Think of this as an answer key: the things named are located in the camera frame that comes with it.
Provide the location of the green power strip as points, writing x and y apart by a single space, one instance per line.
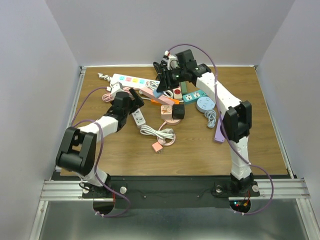
184 89

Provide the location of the black cube socket adapter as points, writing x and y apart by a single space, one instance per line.
178 111

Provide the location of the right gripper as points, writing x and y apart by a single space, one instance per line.
165 85

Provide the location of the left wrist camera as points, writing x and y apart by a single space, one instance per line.
117 87

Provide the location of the teal power strip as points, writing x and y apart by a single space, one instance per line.
193 96

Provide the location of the beige red power strip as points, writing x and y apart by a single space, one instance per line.
177 93

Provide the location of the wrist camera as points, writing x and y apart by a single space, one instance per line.
117 87
171 60

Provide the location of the purple power strip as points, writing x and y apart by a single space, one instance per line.
219 137

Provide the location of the orange power strip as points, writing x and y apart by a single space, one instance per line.
175 101

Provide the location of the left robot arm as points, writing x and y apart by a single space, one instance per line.
77 151

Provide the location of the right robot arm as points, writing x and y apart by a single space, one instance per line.
235 115

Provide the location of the pink plug adapter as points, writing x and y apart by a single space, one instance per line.
157 147

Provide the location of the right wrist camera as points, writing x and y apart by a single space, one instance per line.
171 60

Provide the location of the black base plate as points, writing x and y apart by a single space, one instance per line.
170 192

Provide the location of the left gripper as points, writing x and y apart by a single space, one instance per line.
136 101

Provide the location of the pink cube adapter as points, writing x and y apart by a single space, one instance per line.
166 112

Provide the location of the small white power strip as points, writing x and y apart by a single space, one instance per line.
138 118

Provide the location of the blue round socket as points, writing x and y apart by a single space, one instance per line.
204 104

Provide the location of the pink round socket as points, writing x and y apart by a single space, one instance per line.
172 122

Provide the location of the pink power strip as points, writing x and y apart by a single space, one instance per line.
161 99

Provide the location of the white colourful power strip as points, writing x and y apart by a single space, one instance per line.
130 81

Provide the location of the blue plug adapter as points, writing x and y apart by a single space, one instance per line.
157 94

